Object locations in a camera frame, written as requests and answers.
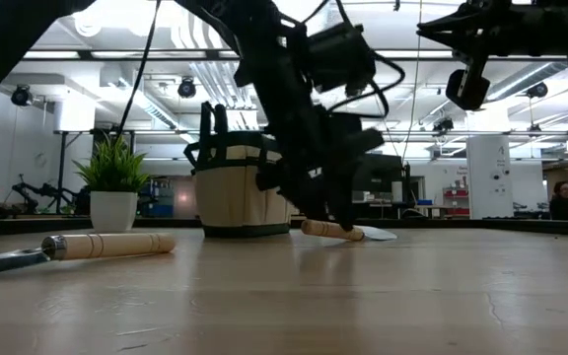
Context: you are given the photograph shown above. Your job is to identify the black computer monitor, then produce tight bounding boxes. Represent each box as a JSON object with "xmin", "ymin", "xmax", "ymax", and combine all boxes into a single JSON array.
[{"xmin": 357, "ymin": 153, "xmax": 403, "ymax": 193}]

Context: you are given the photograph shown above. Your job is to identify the red shelf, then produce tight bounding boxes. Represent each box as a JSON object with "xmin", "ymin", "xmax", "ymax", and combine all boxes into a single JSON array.
[{"xmin": 441, "ymin": 185, "xmax": 470, "ymax": 218}]

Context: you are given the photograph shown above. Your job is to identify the narrow trowel with wooden handle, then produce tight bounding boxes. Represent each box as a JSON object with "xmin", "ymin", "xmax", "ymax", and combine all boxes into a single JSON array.
[{"xmin": 0, "ymin": 232, "xmax": 178, "ymax": 280}]

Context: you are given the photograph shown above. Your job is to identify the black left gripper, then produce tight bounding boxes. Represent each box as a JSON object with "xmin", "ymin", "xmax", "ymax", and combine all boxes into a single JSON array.
[{"xmin": 256, "ymin": 106, "xmax": 364, "ymax": 233}]

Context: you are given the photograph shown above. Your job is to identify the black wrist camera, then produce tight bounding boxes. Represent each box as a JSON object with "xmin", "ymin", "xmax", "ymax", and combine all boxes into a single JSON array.
[
  {"xmin": 345, "ymin": 126, "xmax": 387, "ymax": 165},
  {"xmin": 445, "ymin": 48, "xmax": 491, "ymax": 112}
]

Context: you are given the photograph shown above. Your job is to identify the blue storage bins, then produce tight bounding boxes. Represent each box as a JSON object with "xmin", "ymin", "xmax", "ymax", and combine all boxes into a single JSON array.
[{"xmin": 138, "ymin": 179, "xmax": 175, "ymax": 218}]

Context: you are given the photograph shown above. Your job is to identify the beige and green gardening bag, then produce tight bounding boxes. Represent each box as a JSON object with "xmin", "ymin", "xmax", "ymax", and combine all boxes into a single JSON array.
[{"xmin": 183, "ymin": 101, "xmax": 295, "ymax": 240}]

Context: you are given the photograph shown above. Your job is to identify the white pillar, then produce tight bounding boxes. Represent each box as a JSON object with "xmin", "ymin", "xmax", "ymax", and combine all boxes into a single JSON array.
[{"xmin": 465, "ymin": 136, "xmax": 515, "ymax": 221}]

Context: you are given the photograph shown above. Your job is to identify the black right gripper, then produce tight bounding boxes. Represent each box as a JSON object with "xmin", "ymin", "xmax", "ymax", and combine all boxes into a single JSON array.
[{"xmin": 416, "ymin": 0, "xmax": 568, "ymax": 56}]

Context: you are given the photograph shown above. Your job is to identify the wide trowel with wooden handle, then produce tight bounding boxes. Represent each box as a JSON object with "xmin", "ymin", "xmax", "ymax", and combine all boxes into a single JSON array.
[{"xmin": 300, "ymin": 219, "xmax": 398, "ymax": 243}]

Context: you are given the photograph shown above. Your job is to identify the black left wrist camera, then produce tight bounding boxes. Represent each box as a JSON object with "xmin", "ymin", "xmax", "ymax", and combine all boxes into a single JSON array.
[{"xmin": 345, "ymin": 126, "xmax": 387, "ymax": 165}]

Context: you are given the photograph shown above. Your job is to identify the green plant in white pot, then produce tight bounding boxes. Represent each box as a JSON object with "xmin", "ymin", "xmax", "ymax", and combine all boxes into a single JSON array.
[{"xmin": 73, "ymin": 132, "xmax": 150, "ymax": 235}]

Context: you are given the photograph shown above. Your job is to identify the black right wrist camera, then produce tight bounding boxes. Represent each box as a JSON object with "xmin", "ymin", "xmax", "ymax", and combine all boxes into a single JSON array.
[{"xmin": 445, "ymin": 48, "xmax": 491, "ymax": 112}]

